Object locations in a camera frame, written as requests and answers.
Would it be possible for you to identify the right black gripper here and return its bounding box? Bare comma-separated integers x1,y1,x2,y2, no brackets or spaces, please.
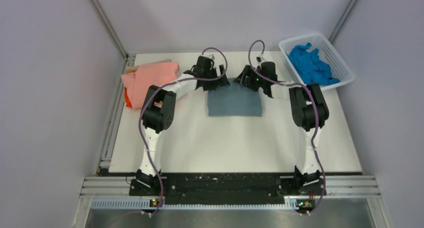
233,65,266,91

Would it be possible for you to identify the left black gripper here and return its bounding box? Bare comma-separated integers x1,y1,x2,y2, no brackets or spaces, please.
203,65,230,91

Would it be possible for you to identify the grey blue t shirt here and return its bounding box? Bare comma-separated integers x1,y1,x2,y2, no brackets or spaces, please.
207,78,263,117

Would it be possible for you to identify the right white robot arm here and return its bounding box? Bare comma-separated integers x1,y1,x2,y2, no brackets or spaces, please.
234,61,330,195

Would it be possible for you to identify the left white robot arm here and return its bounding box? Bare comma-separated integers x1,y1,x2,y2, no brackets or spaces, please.
134,54,229,198

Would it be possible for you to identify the bright blue t shirt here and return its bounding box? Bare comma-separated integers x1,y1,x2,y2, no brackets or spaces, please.
288,43,340,86

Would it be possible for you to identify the pink folded t shirt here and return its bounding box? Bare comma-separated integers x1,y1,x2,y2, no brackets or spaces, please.
121,61,180,109

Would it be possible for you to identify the orange folded t shirt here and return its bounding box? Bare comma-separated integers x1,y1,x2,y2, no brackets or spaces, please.
124,87,132,108

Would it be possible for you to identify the white plastic basket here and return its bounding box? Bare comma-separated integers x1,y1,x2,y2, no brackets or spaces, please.
278,32,355,91

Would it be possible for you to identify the left controller board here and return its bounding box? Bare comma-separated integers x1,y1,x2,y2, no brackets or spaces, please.
141,198,165,210

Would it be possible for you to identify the controller board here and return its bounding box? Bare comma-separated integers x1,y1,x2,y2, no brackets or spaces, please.
141,198,165,210
296,200,315,212

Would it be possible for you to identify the right controller board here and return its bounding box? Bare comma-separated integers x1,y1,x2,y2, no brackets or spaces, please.
296,200,315,212

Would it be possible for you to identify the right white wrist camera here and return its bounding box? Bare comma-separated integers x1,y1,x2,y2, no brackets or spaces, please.
256,56,267,65

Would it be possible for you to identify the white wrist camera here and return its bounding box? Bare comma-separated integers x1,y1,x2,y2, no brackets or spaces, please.
256,56,267,65
206,54,215,61

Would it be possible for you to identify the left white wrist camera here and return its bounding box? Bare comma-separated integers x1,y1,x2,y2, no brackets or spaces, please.
206,54,215,61

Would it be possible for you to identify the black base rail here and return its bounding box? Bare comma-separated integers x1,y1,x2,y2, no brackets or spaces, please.
127,171,355,206

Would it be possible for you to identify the white cable duct strip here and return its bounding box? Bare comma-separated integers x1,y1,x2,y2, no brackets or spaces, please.
91,198,299,212

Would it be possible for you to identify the right corner frame post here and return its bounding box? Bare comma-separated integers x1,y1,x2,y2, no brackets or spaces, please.
328,0,360,43

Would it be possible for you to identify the corner frame post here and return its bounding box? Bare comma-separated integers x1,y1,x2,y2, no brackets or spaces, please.
328,0,360,43
89,0,128,59

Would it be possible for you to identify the left aluminium frame rail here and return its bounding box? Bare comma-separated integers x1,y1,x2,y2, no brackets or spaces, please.
93,54,136,176

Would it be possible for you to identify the left corner frame post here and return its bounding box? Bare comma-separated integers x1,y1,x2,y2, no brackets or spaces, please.
89,0,128,59

